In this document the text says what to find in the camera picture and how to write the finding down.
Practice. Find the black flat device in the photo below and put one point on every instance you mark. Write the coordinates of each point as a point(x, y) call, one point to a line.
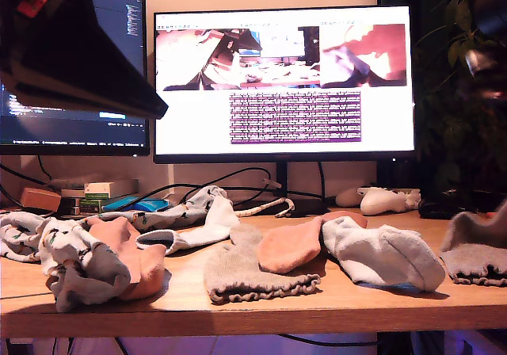
point(439, 210)

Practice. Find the dark green box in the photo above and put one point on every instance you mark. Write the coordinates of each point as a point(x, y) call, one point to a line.
point(89, 207)

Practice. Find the white patterned item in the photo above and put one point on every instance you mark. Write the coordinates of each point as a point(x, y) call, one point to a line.
point(412, 200)

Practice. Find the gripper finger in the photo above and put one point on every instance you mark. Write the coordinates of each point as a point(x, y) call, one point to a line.
point(59, 91)
point(79, 46)

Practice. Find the green leafy houseplant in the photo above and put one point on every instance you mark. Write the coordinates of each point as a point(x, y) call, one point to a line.
point(462, 16)

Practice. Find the white and green box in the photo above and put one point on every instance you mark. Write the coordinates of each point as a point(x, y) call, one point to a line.
point(97, 190)

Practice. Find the monitor with dark code screen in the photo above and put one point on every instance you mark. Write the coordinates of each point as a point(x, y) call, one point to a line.
point(79, 133)

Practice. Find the monitor with bright white screen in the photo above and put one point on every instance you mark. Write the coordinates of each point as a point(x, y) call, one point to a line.
point(190, 121)

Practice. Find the grey frilly cuff sock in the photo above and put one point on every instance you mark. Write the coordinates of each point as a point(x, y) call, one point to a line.
point(237, 268)
point(471, 248)

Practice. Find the blue plastic pack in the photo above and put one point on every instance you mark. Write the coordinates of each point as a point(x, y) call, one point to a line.
point(146, 205)

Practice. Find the black monitor stand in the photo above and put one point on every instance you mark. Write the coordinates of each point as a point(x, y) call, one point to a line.
point(281, 180)

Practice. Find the pink sock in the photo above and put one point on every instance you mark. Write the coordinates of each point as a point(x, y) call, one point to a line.
point(142, 264)
point(289, 248)

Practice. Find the white game controller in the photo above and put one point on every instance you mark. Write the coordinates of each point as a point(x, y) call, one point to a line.
point(380, 204)

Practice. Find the cream rounded device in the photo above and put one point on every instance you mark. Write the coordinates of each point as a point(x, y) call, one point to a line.
point(348, 198)

